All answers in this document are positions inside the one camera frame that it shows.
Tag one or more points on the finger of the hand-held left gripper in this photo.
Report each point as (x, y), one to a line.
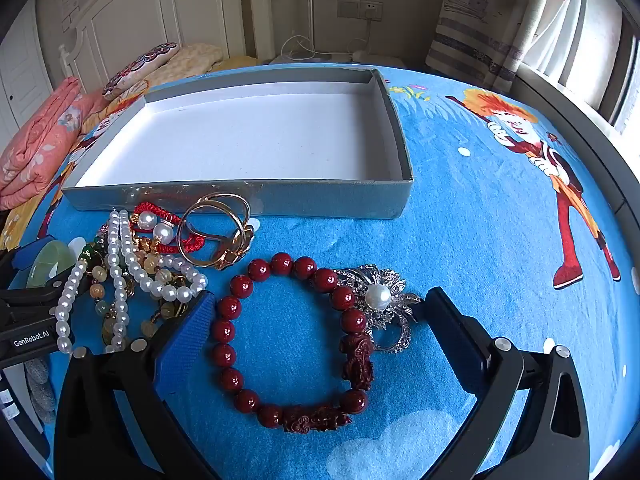
(40, 292)
(27, 254)

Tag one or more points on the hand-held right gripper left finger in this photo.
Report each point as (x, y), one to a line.
(191, 337)

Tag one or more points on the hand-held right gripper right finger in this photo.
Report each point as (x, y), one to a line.
(450, 320)

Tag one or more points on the green jade bangle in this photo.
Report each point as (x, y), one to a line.
(52, 260)

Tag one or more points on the silver pearl brooch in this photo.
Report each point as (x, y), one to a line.
(377, 297)

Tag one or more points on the gold bangle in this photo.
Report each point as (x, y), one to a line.
(232, 252)

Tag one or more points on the grey cardboard box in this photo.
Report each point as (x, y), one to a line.
(250, 135)

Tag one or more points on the person's left hand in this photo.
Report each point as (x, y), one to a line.
(42, 390)

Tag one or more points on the blue printed blanket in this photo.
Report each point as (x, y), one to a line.
(475, 260)

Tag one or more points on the pink floral quilt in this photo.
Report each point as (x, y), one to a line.
(35, 135)

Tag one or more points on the white wardrobe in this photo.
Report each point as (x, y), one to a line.
(20, 90)

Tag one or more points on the patterned round pillow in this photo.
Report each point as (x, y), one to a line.
(140, 67)

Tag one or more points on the cream shell print pillow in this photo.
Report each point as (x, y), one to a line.
(195, 57)

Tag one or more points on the yellow pillow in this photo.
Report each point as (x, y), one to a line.
(235, 62)

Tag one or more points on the white wooden headboard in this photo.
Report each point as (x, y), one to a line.
(165, 10)

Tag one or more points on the white nightstand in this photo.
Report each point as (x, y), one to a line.
(325, 59)

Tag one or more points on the white sheer curtain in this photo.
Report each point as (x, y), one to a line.
(565, 35)

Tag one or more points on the patterned curtain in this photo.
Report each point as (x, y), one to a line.
(475, 10)

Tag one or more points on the silver floor lamp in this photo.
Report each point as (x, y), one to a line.
(310, 10)

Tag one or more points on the wall socket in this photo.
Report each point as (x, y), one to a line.
(350, 8)

